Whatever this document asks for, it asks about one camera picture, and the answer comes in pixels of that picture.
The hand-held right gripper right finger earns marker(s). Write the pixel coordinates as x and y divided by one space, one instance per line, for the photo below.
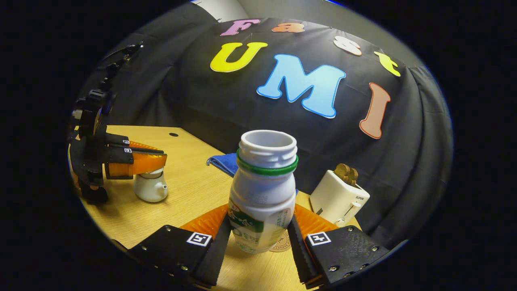
301 258

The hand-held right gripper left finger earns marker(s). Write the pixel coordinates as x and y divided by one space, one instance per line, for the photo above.
214 258

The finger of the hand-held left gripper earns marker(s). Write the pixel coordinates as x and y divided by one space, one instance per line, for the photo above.
117 157
117 141

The round cork coaster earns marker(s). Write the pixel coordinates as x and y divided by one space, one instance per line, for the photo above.
282 244

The white teacup lid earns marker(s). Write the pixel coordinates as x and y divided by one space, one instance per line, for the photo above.
151 174

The white ceramic teacup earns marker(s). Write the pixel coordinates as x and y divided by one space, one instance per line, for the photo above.
149 190

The white plastic water bottle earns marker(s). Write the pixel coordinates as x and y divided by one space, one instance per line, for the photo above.
262 194

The white toaster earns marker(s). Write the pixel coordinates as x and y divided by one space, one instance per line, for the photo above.
335 198

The brown toast slice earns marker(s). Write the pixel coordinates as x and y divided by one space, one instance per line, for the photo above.
354 176
342 173

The folded blue towel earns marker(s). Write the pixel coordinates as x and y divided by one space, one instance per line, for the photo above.
224 163

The black backdrop cloth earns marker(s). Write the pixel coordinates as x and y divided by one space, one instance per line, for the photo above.
226 109

